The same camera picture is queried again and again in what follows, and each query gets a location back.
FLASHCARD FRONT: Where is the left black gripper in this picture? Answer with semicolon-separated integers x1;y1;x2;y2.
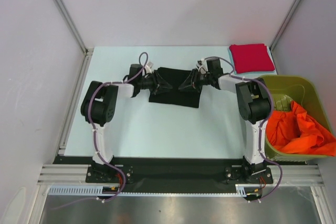
138;70;172;95

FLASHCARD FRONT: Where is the black t shirt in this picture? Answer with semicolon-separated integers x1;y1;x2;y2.
149;67;201;109

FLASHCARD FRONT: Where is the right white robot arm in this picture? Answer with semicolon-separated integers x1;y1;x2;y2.
178;57;273;183

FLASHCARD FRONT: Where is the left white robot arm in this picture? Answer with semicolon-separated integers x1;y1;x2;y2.
80;64;173;182

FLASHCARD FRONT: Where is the folded red t shirt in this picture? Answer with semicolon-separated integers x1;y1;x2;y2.
229;43;276;74

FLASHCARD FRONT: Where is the olive green plastic basket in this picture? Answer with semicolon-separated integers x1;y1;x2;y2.
261;74;331;162

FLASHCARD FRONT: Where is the orange t shirt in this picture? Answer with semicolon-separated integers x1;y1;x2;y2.
266;101;335;156

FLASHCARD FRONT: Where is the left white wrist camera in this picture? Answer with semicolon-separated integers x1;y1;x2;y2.
144;61;153;74

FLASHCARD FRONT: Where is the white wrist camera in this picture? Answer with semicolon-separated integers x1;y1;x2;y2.
144;61;153;74
196;58;207;74

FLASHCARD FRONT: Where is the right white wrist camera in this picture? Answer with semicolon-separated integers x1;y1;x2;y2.
196;58;207;74

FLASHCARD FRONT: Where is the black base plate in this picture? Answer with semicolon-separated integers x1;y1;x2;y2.
52;155;275;195

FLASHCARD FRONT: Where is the slotted cable duct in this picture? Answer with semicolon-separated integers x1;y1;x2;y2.
48;184;266;197

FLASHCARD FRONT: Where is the left aluminium corner post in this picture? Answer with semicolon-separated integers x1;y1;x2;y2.
53;0;88;55

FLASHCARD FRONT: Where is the aluminium corner post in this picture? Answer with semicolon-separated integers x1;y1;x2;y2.
269;0;302;52
53;0;88;55

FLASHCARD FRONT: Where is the right aluminium corner post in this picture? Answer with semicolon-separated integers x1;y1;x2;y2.
269;0;302;52

